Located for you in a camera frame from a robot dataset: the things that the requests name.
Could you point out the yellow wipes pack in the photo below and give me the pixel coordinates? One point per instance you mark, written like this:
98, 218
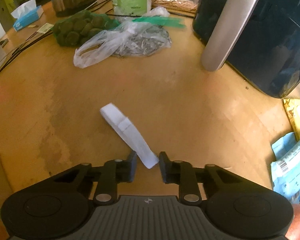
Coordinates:
292, 108

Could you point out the dark blue air fryer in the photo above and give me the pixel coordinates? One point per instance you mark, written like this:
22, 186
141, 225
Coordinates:
260, 39

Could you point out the red apple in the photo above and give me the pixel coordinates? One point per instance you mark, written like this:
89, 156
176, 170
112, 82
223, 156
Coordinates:
293, 232

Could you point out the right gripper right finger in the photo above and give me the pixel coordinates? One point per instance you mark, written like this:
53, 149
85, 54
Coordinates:
165, 168

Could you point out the clear crumpled plastic bag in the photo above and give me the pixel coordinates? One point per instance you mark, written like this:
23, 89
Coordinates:
141, 36

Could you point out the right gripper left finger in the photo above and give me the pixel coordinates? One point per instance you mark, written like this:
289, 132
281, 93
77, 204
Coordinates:
132, 162

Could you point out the blue wet wipes pack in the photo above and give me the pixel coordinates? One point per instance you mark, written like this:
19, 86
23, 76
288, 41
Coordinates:
285, 170

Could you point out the green net bag of nuts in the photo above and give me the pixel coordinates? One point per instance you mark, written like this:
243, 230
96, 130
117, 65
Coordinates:
80, 27

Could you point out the blue tissue box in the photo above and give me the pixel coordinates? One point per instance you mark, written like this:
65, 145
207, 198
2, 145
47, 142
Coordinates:
26, 14

